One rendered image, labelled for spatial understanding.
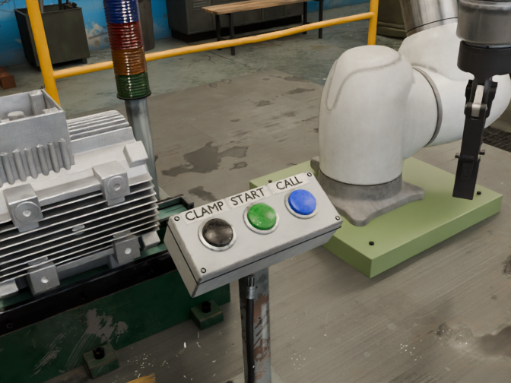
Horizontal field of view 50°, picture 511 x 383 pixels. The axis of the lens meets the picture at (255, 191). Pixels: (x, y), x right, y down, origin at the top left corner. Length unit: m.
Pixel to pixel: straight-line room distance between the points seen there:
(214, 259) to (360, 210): 0.50
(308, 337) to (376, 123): 0.37
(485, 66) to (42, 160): 0.57
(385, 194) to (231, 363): 0.43
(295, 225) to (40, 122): 0.30
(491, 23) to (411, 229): 0.37
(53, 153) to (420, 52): 0.68
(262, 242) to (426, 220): 0.52
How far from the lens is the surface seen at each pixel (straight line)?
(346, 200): 0.99
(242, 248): 0.52
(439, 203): 1.06
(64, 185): 0.66
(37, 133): 0.65
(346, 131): 0.93
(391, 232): 0.96
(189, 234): 0.52
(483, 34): 0.77
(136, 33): 1.01
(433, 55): 1.05
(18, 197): 0.63
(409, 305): 0.87
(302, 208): 0.55
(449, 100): 1.02
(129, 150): 0.67
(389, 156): 0.96
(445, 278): 0.93
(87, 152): 0.68
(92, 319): 0.76
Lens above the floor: 1.35
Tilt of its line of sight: 28 degrees down
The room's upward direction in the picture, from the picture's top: 2 degrees counter-clockwise
